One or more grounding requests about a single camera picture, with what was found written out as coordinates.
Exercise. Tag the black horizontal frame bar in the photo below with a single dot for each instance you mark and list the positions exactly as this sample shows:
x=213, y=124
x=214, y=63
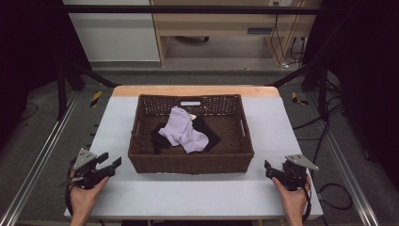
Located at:
x=188, y=9

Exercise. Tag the person's right hand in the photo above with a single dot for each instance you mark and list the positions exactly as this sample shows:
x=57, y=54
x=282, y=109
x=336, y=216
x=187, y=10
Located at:
x=293, y=202

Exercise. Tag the aluminium rail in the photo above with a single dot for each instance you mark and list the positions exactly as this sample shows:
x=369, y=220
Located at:
x=34, y=169
x=348, y=175

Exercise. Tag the black sock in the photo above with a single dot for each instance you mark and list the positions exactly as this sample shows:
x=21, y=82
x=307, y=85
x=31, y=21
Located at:
x=159, y=141
x=208, y=132

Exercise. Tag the person's left hand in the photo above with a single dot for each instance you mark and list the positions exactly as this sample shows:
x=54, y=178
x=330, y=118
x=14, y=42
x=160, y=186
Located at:
x=83, y=201

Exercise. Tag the black curtain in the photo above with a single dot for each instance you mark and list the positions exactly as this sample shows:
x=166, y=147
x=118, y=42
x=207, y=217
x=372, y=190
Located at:
x=370, y=78
x=28, y=62

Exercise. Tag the white table mat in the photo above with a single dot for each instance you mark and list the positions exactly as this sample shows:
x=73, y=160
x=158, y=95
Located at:
x=188, y=196

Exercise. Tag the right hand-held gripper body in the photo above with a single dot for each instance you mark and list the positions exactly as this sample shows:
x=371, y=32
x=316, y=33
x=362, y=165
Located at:
x=295, y=177

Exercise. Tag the light wooden desk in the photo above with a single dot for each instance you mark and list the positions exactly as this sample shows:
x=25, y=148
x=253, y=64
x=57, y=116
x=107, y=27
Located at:
x=219, y=23

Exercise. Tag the brown wicker basket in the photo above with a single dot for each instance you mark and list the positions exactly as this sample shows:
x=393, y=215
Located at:
x=191, y=163

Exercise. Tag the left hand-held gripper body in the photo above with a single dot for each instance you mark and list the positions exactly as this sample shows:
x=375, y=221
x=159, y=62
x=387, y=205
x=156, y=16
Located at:
x=84, y=171

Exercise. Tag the yellow black floor tape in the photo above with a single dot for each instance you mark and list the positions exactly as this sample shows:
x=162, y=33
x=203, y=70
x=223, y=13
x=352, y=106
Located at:
x=296, y=99
x=95, y=99

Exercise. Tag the lavender sock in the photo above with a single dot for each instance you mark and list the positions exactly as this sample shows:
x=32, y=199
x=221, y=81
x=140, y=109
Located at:
x=196, y=141
x=175, y=125

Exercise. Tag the black metal stand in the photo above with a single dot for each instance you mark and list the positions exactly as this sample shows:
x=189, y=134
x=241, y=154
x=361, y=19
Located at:
x=323, y=91
x=62, y=91

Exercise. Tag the white cabinet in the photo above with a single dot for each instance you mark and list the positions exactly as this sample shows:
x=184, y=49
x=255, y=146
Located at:
x=116, y=37

